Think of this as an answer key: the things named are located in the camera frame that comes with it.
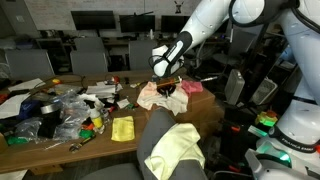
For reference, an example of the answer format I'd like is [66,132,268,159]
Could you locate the white paper stack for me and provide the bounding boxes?
[85,83,118,98]

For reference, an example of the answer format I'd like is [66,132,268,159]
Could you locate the wooden wall desk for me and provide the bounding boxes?
[34,36,178,48]

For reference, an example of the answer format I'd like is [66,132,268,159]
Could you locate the dark grey swivel chair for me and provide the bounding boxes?
[79,109,209,180]

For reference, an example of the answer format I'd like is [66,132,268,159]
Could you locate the blue bag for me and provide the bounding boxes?
[18,99,43,120]

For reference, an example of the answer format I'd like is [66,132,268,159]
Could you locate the yellow cleaning cloth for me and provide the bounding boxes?
[110,115,136,142]

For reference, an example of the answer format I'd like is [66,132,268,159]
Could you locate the brown cardboard box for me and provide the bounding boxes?
[144,81,225,141]

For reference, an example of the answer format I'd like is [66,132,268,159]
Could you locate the light green towel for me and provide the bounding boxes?
[143,123,206,180]

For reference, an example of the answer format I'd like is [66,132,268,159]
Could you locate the green crumpled bag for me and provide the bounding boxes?
[6,134,29,146]

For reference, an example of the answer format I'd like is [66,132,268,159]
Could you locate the white tower heater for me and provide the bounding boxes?
[224,68,246,106]

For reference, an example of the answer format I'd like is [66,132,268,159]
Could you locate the black equipment stand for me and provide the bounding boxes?
[219,106,255,168]

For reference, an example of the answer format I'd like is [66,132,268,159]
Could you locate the black computer monitor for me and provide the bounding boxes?
[119,13,156,34]
[70,10,117,31]
[160,14,191,34]

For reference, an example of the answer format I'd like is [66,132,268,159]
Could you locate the light grey office chair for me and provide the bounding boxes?
[4,49,56,80]
[128,39,159,71]
[73,36,106,53]
[69,49,109,75]

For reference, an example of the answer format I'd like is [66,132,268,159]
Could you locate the white vented box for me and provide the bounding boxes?
[249,77,278,106]

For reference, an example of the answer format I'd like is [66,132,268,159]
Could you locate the clear plastic bags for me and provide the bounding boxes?
[14,91,91,141]

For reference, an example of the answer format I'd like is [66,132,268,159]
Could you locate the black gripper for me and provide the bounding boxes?
[159,83,178,100]

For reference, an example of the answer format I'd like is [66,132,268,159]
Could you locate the white spray bottle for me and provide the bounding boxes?
[89,106,104,129]

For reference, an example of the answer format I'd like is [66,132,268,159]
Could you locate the green toy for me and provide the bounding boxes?
[78,129,94,139]

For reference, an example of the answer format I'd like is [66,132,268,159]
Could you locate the white towel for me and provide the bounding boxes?
[151,84,190,117]

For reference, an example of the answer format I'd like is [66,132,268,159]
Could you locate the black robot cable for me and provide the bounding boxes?
[148,54,168,76]

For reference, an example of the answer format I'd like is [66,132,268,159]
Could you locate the small white card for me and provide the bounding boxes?
[116,98,131,109]

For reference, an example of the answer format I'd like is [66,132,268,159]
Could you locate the white paper sheet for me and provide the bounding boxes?
[8,78,46,93]
[0,93,31,120]

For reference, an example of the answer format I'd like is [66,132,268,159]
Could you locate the yellow wrist camera box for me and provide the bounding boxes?
[156,77,183,88]

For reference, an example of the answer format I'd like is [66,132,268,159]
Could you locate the adjustable wrench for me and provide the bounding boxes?
[68,133,97,154]

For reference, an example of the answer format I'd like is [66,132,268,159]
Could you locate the green red toy block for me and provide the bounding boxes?
[254,110,279,128]

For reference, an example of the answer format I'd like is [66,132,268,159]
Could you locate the pink towel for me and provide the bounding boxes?
[180,79,204,96]

